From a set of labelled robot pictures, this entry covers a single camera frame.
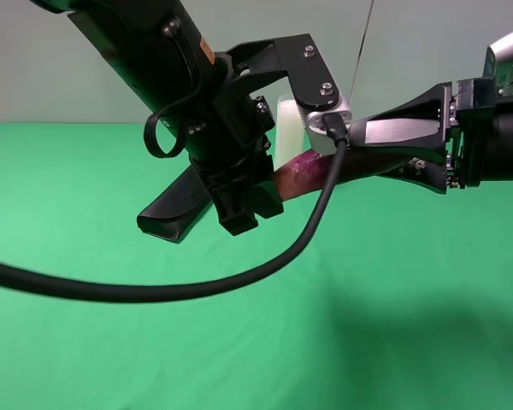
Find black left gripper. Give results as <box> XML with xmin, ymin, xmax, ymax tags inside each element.
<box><xmin>186</xmin><ymin>55</ymin><xmax>284</xmax><ymax>235</ymax></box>

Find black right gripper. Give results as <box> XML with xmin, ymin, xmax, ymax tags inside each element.
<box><xmin>349</xmin><ymin>77</ymin><xmax>498</xmax><ymax>195</ymax></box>

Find purple eggplant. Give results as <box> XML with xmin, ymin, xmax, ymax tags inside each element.
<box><xmin>273</xmin><ymin>149</ymin><xmax>416</xmax><ymax>202</ymax></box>

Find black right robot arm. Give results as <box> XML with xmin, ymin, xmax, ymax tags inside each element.
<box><xmin>348</xmin><ymin>77</ymin><xmax>513</xmax><ymax>194</ymax></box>

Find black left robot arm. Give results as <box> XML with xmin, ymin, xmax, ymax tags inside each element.
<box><xmin>39</xmin><ymin>1</ymin><xmax>283</xmax><ymax>243</ymax></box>

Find tall white glass candle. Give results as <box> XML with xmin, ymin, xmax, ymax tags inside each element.
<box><xmin>274</xmin><ymin>95</ymin><xmax>304</xmax><ymax>170</ymax></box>

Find black glasses case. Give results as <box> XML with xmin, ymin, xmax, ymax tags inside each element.
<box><xmin>136</xmin><ymin>166</ymin><xmax>211</xmax><ymax>243</ymax></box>

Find green tablecloth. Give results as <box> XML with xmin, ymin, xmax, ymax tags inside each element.
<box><xmin>0</xmin><ymin>124</ymin><xmax>513</xmax><ymax>409</ymax></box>

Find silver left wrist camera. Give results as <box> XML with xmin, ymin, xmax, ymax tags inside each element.
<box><xmin>297</xmin><ymin>97</ymin><xmax>354</xmax><ymax>155</ymax></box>

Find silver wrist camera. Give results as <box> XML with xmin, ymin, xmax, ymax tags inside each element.
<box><xmin>297</xmin><ymin>97</ymin><xmax>354</xmax><ymax>155</ymax></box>
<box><xmin>482</xmin><ymin>32</ymin><xmax>513</xmax><ymax>97</ymax></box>

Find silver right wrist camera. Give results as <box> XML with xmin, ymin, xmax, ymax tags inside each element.
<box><xmin>482</xmin><ymin>32</ymin><xmax>513</xmax><ymax>97</ymax></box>

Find black left camera bracket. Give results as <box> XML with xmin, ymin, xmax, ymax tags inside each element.
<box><xmin>226</xmin><ymin>33</ymin><xmax>339</xmax><ymax>112</ymax></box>

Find black left camera cable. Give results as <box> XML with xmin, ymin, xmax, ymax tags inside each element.
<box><xmin>0</xmin><ymin>111</ymin><xmax>350</xmax><ymax>305</ymax></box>

